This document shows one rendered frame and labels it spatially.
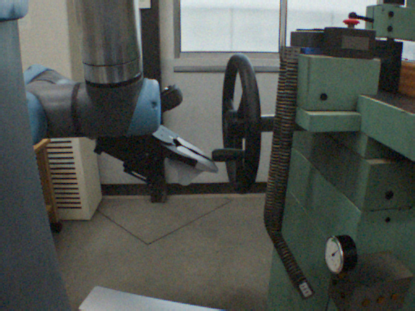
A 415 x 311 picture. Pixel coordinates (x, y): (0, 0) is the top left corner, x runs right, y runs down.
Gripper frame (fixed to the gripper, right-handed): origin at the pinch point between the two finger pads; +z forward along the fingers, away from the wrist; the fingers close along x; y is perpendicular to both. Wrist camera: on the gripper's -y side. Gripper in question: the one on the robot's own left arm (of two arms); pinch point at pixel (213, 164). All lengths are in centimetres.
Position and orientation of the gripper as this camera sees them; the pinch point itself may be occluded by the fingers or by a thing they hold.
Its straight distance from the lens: 60.1
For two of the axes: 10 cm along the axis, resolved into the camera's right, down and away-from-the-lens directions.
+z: 8.6, 4.4, 2.7
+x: 0.8, 4.0, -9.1
